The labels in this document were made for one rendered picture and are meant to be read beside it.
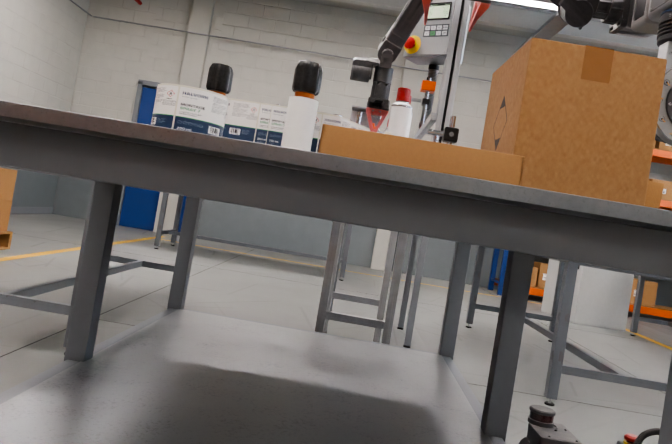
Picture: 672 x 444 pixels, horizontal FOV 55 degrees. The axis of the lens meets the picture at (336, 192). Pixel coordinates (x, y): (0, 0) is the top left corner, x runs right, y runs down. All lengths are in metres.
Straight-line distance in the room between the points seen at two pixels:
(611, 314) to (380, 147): 6.71
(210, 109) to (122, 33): 8.58
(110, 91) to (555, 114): 9.31
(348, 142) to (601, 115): 0.54
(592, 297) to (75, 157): 6.70
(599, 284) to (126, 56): 7.14
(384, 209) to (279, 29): 9.09
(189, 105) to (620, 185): 1.10
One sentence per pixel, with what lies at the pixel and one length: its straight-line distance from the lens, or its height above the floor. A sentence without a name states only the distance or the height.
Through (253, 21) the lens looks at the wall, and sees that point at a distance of 9.96.
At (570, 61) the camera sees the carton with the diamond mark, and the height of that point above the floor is 1.09.
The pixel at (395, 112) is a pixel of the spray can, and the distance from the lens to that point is 1.59.
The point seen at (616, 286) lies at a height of 0.45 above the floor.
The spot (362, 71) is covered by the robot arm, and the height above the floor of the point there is 1.18.
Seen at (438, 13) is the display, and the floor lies 1.42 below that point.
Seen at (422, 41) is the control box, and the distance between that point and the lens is 2.13.
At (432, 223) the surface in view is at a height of 0.77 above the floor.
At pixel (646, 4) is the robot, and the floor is 1.42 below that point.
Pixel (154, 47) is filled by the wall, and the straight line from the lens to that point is 10.17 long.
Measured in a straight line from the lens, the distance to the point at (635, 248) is 0.91.
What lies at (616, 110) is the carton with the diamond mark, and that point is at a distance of 1.24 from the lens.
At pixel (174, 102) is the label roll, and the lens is 1.81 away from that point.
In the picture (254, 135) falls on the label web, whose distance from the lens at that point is 2.12.
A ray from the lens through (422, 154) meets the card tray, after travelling 0.83.
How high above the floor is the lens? 0.77
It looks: 1 degrees up
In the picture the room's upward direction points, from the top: 10 degrees clockwise
